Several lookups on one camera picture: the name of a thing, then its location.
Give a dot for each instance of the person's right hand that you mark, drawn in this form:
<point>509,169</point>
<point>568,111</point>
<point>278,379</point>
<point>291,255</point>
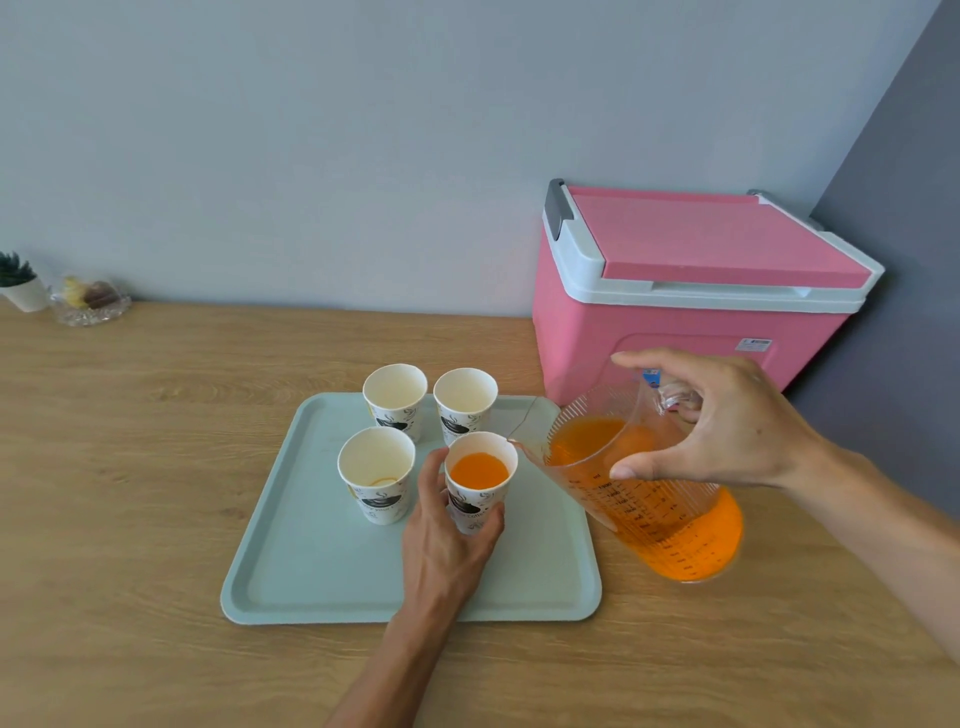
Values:
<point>750,427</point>

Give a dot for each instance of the person's left hand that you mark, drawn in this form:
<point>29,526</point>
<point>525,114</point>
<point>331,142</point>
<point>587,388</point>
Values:
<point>442,562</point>

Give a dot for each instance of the white printed paper cup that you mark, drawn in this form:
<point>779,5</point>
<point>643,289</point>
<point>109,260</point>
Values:
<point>375,457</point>
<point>465,394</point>
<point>395,390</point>
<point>480,472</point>

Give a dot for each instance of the light green plastic tray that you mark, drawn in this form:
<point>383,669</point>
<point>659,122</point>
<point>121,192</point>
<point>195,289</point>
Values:
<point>315,562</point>

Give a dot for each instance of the clear plastic measuring jug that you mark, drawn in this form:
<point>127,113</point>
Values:
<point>600,397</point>

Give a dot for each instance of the person's right forearm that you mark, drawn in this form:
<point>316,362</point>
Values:
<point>900,540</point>

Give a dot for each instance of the pink cooler box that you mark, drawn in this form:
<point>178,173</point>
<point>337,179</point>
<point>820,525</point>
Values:
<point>712,240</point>

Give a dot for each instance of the glass dish with sweets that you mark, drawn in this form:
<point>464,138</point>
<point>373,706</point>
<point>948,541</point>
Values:
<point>90,300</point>

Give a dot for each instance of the small potted plant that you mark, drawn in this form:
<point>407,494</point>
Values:
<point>22,289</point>

